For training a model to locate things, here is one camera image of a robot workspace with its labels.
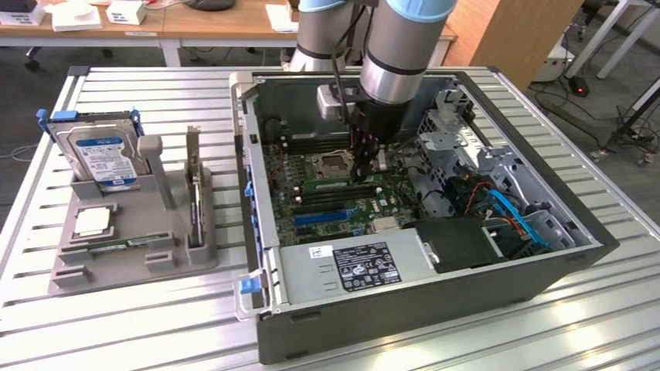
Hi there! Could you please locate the dark grey computer mouse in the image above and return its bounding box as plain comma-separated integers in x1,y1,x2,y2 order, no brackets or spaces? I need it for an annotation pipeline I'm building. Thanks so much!
185,0,237,12

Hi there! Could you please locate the black wire bundle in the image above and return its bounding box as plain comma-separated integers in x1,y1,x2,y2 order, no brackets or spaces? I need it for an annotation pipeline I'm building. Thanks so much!
445,175,489,217

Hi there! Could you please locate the silver metal disk bay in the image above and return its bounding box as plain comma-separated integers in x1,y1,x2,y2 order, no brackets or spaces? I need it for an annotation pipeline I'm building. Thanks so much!
476,148,603,260

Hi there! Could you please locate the silver chipset heatsink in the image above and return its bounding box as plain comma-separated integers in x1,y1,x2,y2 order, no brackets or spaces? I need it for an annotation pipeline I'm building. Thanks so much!
371,216,403,232

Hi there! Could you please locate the white labelled cardboard box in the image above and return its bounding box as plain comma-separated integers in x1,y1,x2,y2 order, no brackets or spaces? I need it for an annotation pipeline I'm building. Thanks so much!
105,0,149,26
0,0,48,26

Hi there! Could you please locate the black open PC case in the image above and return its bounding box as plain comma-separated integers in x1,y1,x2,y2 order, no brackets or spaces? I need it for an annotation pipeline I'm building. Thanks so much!
229,69,620,366

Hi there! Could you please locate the silver CPU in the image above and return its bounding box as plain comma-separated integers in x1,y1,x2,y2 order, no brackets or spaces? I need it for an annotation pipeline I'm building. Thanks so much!
72,208,116,237

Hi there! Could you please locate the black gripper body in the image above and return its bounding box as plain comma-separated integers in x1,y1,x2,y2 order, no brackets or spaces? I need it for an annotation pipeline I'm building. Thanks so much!
349,98,409,145

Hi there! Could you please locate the blue expansion card retainer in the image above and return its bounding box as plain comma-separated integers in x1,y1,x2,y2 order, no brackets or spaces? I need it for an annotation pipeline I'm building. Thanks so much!
240,164,259,243

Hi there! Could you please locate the grey parts rack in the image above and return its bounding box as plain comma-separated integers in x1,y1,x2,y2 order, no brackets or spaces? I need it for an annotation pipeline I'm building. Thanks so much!
47,125,221,298

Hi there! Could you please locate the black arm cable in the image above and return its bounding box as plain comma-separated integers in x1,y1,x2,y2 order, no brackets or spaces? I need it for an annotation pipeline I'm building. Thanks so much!
329,0,368,131

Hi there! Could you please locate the clear plastic case handle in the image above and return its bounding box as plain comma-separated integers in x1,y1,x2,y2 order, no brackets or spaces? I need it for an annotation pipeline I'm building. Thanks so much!
233,269,267,322

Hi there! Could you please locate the black chair caster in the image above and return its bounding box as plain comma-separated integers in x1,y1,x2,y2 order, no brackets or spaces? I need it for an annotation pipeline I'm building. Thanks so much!
23,46,45,71

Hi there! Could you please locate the black power adapter red light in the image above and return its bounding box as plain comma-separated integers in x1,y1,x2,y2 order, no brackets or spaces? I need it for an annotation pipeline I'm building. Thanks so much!
565,76,589,97

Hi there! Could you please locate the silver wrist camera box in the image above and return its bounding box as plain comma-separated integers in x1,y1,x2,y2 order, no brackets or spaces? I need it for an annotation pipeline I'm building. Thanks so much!
316,83,357,121

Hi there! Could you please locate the thin red wire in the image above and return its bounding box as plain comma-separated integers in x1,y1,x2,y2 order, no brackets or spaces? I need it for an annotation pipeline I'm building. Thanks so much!
463,180,525,237

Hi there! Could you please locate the wooden cabinet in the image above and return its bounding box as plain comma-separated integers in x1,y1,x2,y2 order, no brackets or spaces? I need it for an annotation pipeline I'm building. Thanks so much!
443,0,587,93

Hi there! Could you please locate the white open carton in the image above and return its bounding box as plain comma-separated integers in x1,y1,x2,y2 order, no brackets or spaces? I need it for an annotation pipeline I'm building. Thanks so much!
51,0,103,32

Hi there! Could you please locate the grey power supply unit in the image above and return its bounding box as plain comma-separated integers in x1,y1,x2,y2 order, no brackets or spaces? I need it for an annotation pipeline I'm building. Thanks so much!
267,227,439,306

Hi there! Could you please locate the silver perforated drive cage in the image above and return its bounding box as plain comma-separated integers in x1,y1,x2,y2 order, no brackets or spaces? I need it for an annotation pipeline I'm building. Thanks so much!
415,87,489,182

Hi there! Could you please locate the green motherboard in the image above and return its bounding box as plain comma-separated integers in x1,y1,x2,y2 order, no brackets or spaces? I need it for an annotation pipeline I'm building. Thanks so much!
260,131,429,248

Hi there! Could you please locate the white desk frame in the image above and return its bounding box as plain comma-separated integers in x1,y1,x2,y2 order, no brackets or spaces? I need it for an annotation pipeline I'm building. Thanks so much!
564,0,660,80

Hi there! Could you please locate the blue disk caddy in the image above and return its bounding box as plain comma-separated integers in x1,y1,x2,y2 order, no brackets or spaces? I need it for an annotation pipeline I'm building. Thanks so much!
35,104,144,140

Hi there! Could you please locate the graphics card with metal bracket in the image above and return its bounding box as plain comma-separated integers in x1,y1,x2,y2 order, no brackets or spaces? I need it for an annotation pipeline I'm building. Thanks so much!
184,124,207,248

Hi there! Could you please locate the blue flat wire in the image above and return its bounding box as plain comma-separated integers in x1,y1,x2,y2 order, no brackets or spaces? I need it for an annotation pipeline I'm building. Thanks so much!
487,187,533,243

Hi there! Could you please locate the CPU socket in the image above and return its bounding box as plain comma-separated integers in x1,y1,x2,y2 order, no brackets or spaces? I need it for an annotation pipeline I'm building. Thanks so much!
304,148,357,182

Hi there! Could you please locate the hard disk with blue label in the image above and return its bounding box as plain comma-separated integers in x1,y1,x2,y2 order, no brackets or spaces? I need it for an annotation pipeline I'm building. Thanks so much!
48,111,141,193

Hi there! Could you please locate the blue expansion slot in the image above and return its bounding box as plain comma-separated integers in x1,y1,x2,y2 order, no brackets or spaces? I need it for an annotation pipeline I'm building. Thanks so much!
293,210,347,227

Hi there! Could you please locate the wooden desk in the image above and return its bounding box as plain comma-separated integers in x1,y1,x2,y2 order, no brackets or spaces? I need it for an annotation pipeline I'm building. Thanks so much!
0,0,459,69

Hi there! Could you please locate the white floor unit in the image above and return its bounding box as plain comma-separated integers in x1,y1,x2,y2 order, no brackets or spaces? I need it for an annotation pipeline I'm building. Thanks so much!
531,42,577,84

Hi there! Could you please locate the green RAM stick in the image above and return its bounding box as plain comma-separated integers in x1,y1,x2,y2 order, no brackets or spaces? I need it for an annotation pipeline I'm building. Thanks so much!
303,176,363,191
85,236,165,254

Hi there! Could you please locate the white paper stack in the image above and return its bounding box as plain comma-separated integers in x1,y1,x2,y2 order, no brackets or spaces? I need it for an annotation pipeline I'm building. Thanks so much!
265,2,301,32

